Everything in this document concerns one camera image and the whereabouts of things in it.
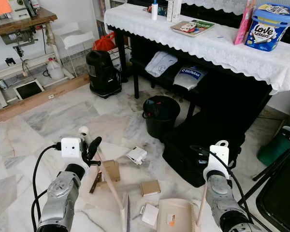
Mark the pink packet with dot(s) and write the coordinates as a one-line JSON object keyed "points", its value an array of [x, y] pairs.
{"points": [[244, 24]]}

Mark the blue Love Letters tub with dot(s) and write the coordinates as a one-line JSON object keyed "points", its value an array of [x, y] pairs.
{"points": [[268, 31]]}

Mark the white lace tablecloth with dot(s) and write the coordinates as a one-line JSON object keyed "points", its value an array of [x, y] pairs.
{"points": [[217, 50]]}

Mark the tall brown cardboard box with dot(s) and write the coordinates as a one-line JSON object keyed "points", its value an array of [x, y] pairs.
{"points": [[113, 170]]}

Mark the dark brown cardboard scrap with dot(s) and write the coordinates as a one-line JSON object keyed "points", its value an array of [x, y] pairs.
{"points": [[95, 183]]}

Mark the BizRobot blue grey bag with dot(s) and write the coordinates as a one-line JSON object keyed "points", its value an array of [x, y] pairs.
{"points": [[189, 78]]}

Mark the green plastic bin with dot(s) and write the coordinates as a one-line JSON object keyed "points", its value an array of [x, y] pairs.
{"points": [[275, 150]]}

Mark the white upright carton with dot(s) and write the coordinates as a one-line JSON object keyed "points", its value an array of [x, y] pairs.
{"points": [[174, 10]]}

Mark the beige plastic dustpan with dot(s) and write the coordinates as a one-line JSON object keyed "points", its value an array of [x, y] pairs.
{"points": [[176, 217]]}

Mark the black piano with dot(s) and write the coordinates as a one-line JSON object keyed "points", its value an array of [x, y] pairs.
{"points": [[227, 116]]}

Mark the black canister vacuum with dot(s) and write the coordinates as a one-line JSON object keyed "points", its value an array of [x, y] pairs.
{"points": [[104, 75]]}

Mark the grey folded shirt packet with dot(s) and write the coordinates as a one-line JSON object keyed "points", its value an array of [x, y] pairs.
{"points": [[160, 64]]}

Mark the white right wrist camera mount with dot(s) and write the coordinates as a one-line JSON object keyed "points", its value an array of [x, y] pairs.
{"points": [[219, 157]]}

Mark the white framed dark tablet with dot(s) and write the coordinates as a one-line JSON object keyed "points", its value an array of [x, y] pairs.
{"points": [[29, 89]]}

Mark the black folding chair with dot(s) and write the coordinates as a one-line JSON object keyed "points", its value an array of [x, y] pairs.
{"points": [[280, 198]]}

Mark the flat brown cardboard box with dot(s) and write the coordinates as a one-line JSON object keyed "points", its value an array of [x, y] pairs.
{"points": [[150, 188]]}

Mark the white bottle with blue cap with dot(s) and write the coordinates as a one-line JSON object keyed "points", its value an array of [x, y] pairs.
{"points": [[154, 10]]}

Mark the long wooden plank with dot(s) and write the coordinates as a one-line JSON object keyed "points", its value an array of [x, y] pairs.
{"points": [[38, 99]]}

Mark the plain white square box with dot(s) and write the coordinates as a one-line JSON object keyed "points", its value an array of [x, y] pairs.
{"points": [[150, 214]]}

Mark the black plastic bucket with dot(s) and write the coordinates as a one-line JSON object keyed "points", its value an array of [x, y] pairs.
{"points": [[160, 118]]}

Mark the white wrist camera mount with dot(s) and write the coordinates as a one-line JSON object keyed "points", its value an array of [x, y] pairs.
{"points": [[70, 147], [219, 157]]}

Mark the beige broom with grey grip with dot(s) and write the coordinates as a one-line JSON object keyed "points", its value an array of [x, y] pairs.
{"points": [[83, 131]]}

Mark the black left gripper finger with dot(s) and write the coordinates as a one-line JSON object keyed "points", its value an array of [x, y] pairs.
{"points": [[95, 145]]}

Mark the wooden sewing table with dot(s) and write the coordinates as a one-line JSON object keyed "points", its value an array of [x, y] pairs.
{"points": [[19, 23]]}

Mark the red plastic bag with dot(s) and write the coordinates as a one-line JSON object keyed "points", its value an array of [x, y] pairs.
{"points": [[105, 42]]}

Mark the white plastic jug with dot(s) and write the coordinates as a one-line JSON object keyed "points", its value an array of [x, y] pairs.
{"points": [[54, 71]]}

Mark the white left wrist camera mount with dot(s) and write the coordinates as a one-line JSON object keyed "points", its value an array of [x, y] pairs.
{"points": [[70, 147]]}

